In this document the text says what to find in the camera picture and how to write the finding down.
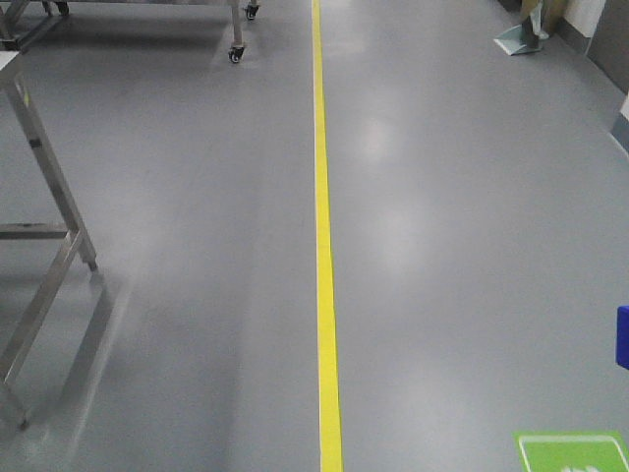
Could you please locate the steel rack frame left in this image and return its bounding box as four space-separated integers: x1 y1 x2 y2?
0 48 99 432

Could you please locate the green dustpan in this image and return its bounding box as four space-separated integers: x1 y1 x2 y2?
493 1 549 56

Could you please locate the small blue parts bin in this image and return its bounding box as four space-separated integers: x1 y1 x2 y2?
615 305 629 370

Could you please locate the green floor sign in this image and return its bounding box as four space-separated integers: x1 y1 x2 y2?
514 432 628 471

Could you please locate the steel cart with casters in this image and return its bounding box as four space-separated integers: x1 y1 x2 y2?
0 0 261 65

